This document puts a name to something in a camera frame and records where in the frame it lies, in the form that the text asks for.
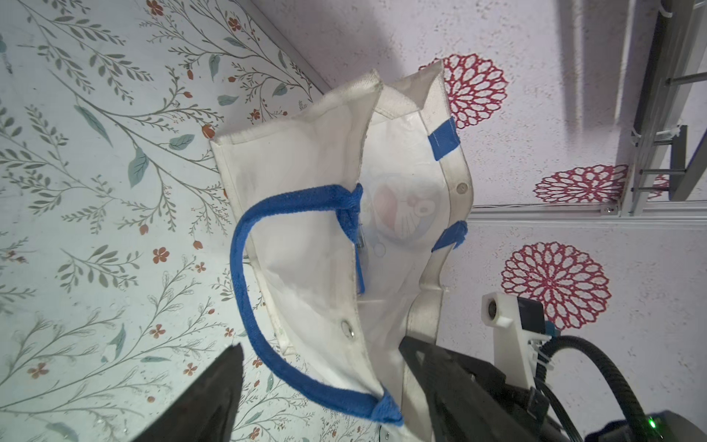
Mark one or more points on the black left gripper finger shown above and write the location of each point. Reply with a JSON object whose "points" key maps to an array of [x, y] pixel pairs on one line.
{"points": [[207, 410]]}

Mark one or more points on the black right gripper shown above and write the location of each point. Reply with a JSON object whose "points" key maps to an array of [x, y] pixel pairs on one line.
{"points": [[469, 400]]}

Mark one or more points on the white canvas bag blue handles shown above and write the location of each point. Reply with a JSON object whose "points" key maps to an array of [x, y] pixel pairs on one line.
{"points": [[346, 215]]}

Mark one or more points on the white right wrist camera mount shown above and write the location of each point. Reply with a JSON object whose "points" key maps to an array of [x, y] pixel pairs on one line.
{"points": [[519, 330]]}

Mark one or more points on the black wire wall rack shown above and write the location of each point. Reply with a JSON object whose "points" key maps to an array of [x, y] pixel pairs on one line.
{"points": [[660, 163]]}

